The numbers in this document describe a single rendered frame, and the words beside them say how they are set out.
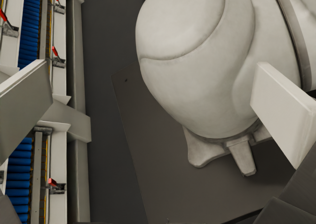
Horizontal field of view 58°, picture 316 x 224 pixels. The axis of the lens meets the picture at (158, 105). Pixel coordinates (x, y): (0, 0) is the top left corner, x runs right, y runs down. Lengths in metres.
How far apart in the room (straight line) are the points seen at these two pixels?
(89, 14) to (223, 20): 1.11
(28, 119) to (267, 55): 0.24
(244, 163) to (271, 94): 0.31
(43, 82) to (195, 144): 0.36
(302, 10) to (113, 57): 0.87
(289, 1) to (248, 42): 0.06
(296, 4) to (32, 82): 0.26
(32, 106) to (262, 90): 0.13
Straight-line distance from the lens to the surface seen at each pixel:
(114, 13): 1.26
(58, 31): 1.16
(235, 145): 0.47
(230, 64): 0.29
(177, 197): 0.52
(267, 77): 0.17
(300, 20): 0.33
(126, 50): 1.10
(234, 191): 0.50
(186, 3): 0.31
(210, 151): 0.49
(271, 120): 0.16
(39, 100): 0.18
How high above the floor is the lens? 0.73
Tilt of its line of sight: 54 degrees down
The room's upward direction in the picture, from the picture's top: 51 degrees counter-clockwise
